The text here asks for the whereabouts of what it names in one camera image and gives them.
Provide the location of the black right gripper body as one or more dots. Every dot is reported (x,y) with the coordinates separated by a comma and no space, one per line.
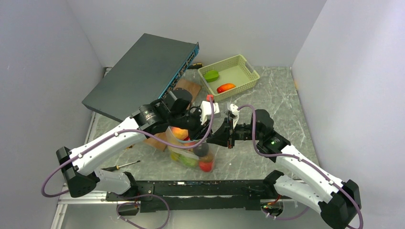
(243,131)

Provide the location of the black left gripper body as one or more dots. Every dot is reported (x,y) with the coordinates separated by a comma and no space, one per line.
(189,121)

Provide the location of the pink toy peach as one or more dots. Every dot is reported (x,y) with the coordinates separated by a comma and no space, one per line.
(180,134)

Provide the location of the red yellow toy apple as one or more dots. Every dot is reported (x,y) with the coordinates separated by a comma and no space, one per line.
(188,142)

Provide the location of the brown toy potato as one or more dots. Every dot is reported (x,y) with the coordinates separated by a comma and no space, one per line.
(207,158)

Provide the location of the dark toy mangosteen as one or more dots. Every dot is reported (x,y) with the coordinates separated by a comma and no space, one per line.
(201,150)

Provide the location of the clear zip top bag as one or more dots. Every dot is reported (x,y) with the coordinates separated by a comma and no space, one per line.
(184,152)

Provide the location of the red toy strawberry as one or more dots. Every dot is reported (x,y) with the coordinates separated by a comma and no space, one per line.
(206,166)

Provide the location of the green toy cabbage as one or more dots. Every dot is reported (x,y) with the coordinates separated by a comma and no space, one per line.
(188,161)

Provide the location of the orange toy carrot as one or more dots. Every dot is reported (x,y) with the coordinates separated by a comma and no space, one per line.
(225,87)

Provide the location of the yellow-green toy starfruit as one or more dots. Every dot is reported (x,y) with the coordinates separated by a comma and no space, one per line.
(175,156)

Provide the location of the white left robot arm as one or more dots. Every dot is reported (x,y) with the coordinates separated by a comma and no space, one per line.
(79,166)

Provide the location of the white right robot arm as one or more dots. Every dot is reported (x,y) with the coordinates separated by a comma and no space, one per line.
(337,201)

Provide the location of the wooden board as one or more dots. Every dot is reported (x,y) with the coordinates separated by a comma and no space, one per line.
(178,99)

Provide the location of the green toy lime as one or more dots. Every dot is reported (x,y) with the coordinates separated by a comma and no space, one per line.
(211,76)

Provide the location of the pale green plastic basket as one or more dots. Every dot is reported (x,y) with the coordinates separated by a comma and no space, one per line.
(235,70)

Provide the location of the black yellow screwdriver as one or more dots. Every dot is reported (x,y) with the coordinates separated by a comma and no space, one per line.
(118,167)

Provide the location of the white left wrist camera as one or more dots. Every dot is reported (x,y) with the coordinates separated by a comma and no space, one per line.
(209,109)

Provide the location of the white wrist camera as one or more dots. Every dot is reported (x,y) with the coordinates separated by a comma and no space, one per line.
(209,109)
(233,113)

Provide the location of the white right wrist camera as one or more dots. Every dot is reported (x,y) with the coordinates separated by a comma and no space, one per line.
(233,113)

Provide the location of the dark grey network switch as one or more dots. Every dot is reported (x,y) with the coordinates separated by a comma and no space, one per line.
(146,72)

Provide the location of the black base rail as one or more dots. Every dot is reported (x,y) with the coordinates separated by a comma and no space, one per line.
(203,195)

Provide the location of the aluminium frame rail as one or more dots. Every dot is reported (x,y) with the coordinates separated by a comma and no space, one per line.
(129,206)

